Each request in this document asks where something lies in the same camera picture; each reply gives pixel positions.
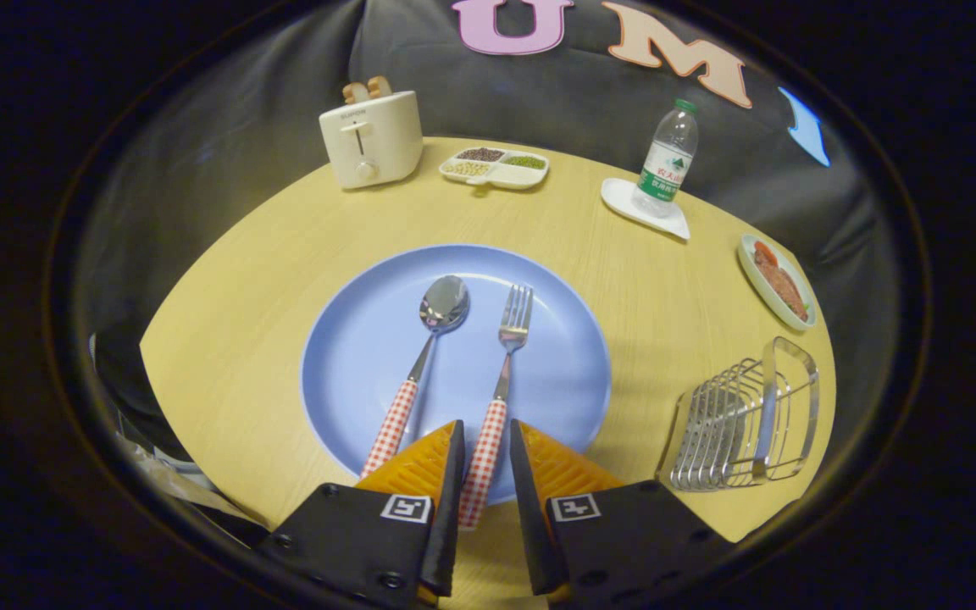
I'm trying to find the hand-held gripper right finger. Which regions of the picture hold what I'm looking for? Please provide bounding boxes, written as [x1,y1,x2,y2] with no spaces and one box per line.
[509,419,736,610]

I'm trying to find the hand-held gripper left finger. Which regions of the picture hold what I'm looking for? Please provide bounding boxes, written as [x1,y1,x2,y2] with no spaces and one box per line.
[255,419,466,610]

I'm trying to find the fork with red checked handle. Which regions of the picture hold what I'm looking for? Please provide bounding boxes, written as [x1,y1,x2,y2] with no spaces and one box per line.
[457,284,534,531]

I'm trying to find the spoon with red checked handle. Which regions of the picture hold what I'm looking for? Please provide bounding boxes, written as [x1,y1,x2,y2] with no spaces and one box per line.
[360,275,470,480]

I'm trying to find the blue round plate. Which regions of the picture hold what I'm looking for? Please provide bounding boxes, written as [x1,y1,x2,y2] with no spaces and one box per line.
[301,245,612,507]

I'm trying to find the brown cardboard sheets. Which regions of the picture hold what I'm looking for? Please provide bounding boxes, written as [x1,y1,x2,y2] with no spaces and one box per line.
[111,424,269,530]

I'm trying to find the white divided dish of beans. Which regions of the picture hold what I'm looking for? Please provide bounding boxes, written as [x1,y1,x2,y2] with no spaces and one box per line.
[440,147,550,191]

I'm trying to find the white square coaster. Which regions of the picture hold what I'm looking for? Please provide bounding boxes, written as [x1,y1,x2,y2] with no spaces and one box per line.
[601,178,691,241]

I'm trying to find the pale green plate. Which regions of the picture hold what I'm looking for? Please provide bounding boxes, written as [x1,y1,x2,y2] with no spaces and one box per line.
[738,235,818,332]

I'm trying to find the sliced brown meat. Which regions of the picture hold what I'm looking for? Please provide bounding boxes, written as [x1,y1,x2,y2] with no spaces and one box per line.
[752,241,809,322]

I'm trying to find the cream toaster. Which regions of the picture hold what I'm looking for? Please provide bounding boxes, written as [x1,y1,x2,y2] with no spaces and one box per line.
[319,91,424,190]

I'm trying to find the clear water bottle green cap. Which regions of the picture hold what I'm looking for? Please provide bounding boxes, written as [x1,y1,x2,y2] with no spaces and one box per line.
[632,99,699,219]

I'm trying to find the metal wire cutlery rack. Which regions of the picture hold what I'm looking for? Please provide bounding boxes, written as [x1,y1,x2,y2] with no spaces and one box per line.
[657,336,821,493]

